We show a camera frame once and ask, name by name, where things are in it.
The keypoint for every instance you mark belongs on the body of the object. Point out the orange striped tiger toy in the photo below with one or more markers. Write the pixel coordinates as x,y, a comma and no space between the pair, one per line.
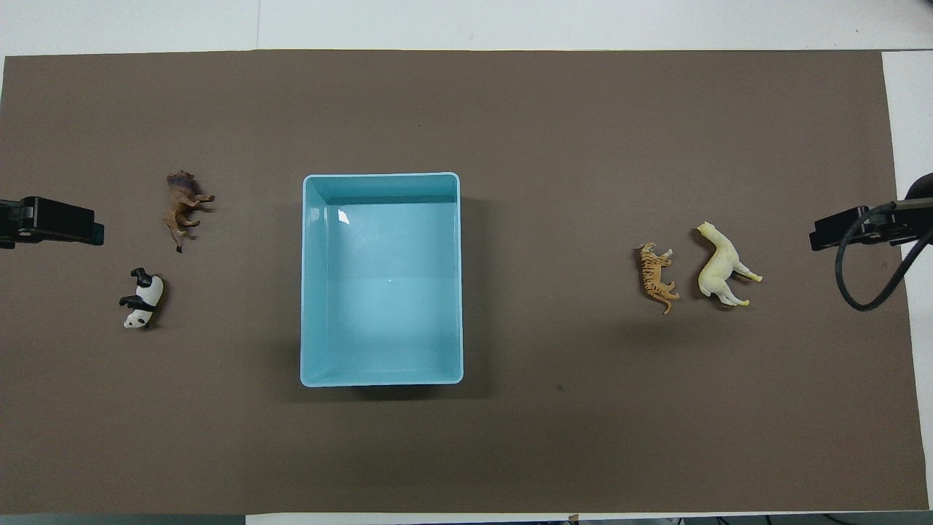
654,275

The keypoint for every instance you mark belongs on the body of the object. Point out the brown lion toy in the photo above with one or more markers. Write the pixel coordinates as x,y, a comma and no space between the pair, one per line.
181,208

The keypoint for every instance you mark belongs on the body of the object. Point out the light blue storage box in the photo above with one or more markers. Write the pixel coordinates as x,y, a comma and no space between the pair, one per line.
383,292

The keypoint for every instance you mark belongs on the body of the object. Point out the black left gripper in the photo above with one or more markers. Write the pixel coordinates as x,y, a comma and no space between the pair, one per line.
62,220

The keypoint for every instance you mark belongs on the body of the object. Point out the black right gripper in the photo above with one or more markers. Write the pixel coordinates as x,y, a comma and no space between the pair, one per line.
880,230

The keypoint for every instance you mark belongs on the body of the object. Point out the black and white panda toy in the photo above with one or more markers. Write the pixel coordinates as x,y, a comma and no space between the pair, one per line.
148,295

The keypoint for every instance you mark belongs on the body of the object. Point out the brown table mat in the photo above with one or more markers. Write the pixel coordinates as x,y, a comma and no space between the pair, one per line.
554,146

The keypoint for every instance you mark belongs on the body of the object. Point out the cream llama toy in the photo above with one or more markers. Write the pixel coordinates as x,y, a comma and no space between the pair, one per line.
717,268

